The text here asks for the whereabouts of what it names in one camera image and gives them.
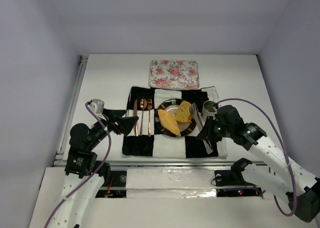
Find round bread piece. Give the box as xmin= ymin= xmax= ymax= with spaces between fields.
xmin=175 ymin=100 xmax=192 ymax=125

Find metal cup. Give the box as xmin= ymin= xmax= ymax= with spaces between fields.
xmin=201 ymin=100 xmax=218 ymax=120

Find copper knife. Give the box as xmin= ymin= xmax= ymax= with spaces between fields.
xmin=133 ymin=99 xmax=139 ymax=137

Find aluminium front rail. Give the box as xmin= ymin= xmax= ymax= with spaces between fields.
xmin=83 ymin=160 xmax=266 ymax=191

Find aluminium left rail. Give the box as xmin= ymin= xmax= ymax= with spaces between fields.
xmin=52 ymin=55 xmax=89 ymax=167

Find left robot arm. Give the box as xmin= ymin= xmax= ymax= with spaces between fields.
xmin=44 ymin=103 xmax=139 ymax=228

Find long bread piece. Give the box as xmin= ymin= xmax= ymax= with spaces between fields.
xmin=157 ymin=109 xmax=180 ymax=136

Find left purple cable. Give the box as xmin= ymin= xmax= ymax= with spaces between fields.
xmin=44 ymin=100 xmax=113 ymax=228

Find copper spoon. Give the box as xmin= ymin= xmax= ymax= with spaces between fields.
xmin=139 ymin=98 xmax=147 ymax=136

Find black white checkered cloth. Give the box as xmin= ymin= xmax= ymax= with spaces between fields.
xmin=122 ymin=86 xmax=228 ymax=159

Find aluminium rail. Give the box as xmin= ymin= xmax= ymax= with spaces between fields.
xmin=52 ymin=55 xmax=89 ymax=167
xmin=83 ymin=160 xmax=266 ymax=191

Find stainless steel serving tongs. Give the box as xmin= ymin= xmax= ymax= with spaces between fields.
xmin=189 ymin=102 xmax=214 ymax=155

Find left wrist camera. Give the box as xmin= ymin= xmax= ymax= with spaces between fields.
xmin=88 ymin=98 xmax=105 ymax=117

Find floral rectangular tray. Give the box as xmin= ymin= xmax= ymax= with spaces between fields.
xmin=148 ymin=60 xmax=200 ymax=90

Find dark rimmed ceramic plate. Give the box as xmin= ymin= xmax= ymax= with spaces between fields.
xmin=154 ymin=98 xmax=196 ymax=138

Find copper fork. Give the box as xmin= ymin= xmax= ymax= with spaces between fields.
xmin=147 ymin=98 xmax=152 ymax=137

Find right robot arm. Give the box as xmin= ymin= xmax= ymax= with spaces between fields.
xmin=197 ymin=105 xmax=320 ymax=223

